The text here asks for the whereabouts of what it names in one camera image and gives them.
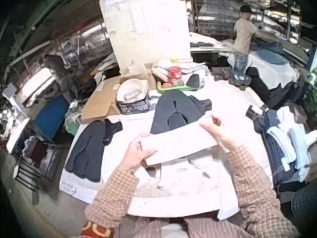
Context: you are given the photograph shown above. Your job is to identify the blue denim garment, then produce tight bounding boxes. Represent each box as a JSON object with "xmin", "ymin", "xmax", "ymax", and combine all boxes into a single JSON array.
[{"xmin": 289, "ymin": 182, "xmax": 317, "ymax": 225}]

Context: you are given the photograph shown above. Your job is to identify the green plastic tray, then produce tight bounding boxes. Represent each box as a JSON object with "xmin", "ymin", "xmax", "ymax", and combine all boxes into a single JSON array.
[{"xmin": 157, "ymin": 81, "xmax": 199, "ymax": 94}]

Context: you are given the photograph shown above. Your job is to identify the red lidded jar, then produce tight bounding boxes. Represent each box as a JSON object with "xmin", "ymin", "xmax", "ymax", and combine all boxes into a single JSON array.
[{"xmin": 169, "ymin": 66, "xmax": 183, "ymax": 80}]

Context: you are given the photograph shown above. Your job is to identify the white cloth roll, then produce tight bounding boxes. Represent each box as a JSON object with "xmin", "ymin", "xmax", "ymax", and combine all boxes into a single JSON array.
[{"xmin": 152, "ymin": 66, "xmax": 170, "ymax": 83}]

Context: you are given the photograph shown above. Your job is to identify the large white cardboard sheet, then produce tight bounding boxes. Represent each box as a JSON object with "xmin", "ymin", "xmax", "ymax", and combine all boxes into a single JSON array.
[{"xmin": 99, "ymin": 0, "xmax": 193, "ymax": 75}]

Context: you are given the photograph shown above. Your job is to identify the person's left hand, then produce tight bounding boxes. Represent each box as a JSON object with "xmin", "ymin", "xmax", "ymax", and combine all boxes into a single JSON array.
[{"xmin": 118, "ymin": 132, "xmax": 159, "ymax": 176}]

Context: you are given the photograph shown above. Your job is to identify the dark sandals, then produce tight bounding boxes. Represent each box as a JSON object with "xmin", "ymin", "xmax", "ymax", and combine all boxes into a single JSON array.
[{"xmin": 210, "ymin": 66, "xmax": 252, "ymax": 88}]

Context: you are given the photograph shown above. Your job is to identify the table with denim heap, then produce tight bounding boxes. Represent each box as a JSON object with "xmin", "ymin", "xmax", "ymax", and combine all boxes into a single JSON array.
[{"xmin": 190, "ymin": 31, "xmax": 309, "ymax": 105}]

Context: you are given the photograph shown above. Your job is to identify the white cardboard strip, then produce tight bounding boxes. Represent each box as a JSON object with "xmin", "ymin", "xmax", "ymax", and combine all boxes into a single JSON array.
[{"xmin": 139, "ymin": 120, "xmax": 218, "ymax": 167}]

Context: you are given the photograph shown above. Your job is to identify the stack of folded clothes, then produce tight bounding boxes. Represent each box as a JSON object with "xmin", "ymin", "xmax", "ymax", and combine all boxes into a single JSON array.
[{"xmin": 245, "ymin": 103, "xmax": 317, "ymax": 193}]

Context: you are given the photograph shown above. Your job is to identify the stack of white cloths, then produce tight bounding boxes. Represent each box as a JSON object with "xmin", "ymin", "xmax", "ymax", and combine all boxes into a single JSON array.
[{"xmin": 181, "ymin": 62, "xmax": 208, "ymax": 75}]

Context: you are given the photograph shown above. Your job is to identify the person's right hand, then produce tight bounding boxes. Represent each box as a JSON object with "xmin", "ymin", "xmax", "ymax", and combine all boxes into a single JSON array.
[{"xmin": 199, "ymin": 113, "xmax": 242, "ymax": 152}]

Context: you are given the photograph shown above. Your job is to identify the blue plastic bin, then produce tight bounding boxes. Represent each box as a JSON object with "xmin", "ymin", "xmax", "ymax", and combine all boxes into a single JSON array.
[{"xmin": 34, "ymin": 95, "xmax": 70, "ymax": 140}]

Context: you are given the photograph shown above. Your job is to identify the dark navy garment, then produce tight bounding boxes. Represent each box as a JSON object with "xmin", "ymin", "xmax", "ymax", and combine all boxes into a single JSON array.
[
  {"xmin": 150, "ymin": 89, "xmax": 212, "ymax": 136},
  {"xmin": 64, "ymin": 119, "xmax": 123, "ymax": 183}
]

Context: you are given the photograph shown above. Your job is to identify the open brown cardboard box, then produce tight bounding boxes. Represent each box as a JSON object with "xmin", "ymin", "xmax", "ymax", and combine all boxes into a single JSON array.
[{"xmin": 81, "ymin": 63, "xmax": 159, "ymax": 121}]

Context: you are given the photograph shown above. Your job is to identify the black metal rack with clothes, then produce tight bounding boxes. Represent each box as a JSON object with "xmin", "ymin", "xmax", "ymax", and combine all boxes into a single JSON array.
[{"xmin": 6, "ymin": 118, "xmax": 64, "ymax": 199}]

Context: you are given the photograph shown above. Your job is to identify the white folded garment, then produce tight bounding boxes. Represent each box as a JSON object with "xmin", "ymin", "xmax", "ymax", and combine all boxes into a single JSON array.
[{"xmin": 126, "ymin": 146, "xmax": 240, "ymax": 221}]

